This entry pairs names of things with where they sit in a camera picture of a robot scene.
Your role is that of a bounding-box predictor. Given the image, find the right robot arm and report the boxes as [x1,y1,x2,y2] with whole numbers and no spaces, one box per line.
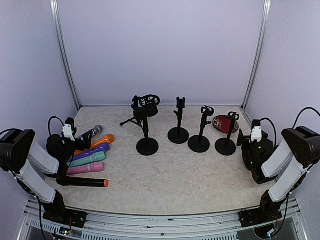
[237,119,320,228]

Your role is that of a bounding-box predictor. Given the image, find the red patterned plate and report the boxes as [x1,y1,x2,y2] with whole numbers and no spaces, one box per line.
[212,115,232,134]

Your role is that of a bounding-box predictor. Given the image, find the pink toy microphone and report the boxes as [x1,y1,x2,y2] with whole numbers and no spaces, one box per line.
[66,162,105,175]

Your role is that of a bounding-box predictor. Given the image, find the silver glitter microphone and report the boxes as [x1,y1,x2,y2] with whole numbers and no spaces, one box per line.
[77,125,104,140]

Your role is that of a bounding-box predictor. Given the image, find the orange toy microphone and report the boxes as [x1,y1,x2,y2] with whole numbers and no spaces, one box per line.
[75,134,115,155]

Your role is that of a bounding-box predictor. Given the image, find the aluminium frame post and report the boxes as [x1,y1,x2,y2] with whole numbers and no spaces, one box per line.
[241,0,272,112]
[49,0,82,112]

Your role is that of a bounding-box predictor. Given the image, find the black wireless microphone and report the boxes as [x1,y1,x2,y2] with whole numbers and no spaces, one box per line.
[56,177,109,188]

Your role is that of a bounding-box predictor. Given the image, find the left aluminium frame post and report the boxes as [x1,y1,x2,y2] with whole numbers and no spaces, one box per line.
[49,0,82,112]

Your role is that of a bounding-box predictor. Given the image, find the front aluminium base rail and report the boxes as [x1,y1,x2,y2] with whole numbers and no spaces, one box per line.
[17,198,310,240]

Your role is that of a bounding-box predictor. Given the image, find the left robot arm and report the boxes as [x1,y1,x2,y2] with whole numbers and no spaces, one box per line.
[0,122,93,228]

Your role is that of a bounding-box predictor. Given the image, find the right aluminium frame post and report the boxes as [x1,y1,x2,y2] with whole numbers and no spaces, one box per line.
[241,0,272,112]

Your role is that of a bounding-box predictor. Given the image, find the black tripod microphone stand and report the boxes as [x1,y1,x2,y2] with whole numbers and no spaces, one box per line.
[119,94,161,128]

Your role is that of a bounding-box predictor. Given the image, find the purple toy microphone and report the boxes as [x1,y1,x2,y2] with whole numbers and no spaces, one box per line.
[73,143,110,161]

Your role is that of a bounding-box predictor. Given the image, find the mint green toy microphone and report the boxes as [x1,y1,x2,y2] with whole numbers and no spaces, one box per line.
[67,151,106,168]

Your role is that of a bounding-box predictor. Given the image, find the short black microphone stand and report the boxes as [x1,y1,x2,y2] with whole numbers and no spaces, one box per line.
[215,112,240,156]

